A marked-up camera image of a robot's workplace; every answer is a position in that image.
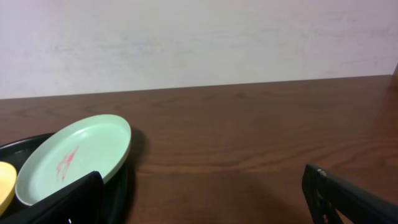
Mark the mint green plate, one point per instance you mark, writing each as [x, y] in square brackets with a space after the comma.
[98, 143]

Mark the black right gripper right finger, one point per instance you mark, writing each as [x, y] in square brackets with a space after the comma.
[328, 195]

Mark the yellow plate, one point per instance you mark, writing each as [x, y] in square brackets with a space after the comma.
[8, 180]

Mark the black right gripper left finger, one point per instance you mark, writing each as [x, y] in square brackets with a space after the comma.
[78, 202]

